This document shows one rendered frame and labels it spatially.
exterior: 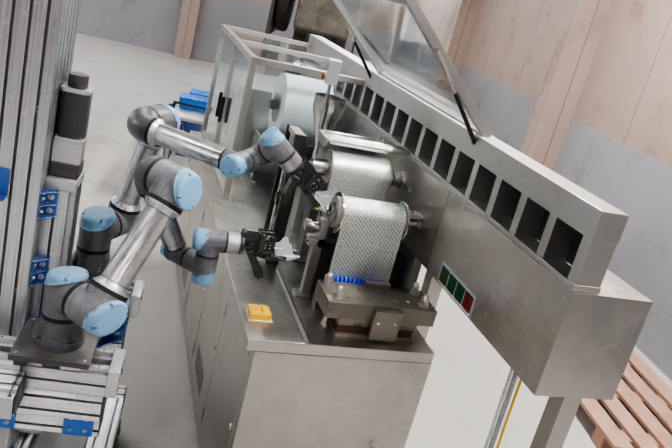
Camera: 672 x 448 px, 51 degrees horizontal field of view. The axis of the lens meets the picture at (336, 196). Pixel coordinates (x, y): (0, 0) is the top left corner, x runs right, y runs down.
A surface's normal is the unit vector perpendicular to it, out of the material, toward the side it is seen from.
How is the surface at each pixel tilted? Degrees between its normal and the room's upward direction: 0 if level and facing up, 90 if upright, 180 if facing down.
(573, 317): 90
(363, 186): 92
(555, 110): 90
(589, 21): 90
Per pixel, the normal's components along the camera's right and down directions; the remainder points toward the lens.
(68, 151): 0.14, 0.32
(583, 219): -0.94, -0.14
